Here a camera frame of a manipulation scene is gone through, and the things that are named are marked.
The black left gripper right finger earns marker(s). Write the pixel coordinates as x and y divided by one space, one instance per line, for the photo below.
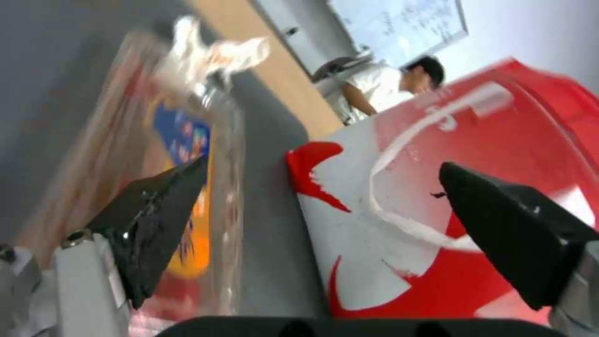
515 231

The clear plastic snack wrapper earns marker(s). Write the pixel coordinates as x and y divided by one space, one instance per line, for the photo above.
154 168

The crumpled white paper trash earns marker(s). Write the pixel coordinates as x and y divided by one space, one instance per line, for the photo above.
210 59

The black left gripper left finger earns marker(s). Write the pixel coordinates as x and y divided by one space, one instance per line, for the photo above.
140 224

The red and white takeout bag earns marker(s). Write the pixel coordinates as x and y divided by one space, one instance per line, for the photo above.
421 196

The whiteboard with writing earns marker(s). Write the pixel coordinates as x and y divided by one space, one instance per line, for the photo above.
374 31

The grey office chair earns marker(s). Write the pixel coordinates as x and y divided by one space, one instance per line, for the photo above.
339 68

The person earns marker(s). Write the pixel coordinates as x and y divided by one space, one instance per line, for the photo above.
388 84

